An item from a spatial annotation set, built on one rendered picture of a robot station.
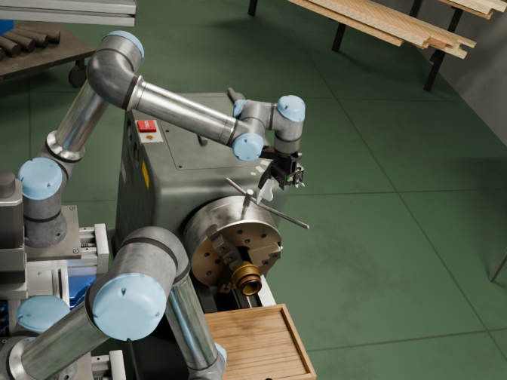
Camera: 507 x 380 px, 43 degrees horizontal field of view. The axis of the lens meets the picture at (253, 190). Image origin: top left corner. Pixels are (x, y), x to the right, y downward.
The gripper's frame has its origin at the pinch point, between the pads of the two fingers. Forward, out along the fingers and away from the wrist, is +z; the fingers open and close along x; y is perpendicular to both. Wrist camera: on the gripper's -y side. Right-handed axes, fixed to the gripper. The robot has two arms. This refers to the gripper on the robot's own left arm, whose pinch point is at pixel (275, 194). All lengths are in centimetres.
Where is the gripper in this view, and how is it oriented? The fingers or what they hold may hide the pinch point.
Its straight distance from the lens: 197.3
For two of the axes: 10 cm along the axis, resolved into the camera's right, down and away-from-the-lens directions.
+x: 8.2, -3.4, 4.6
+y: 5.7, 5.7, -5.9
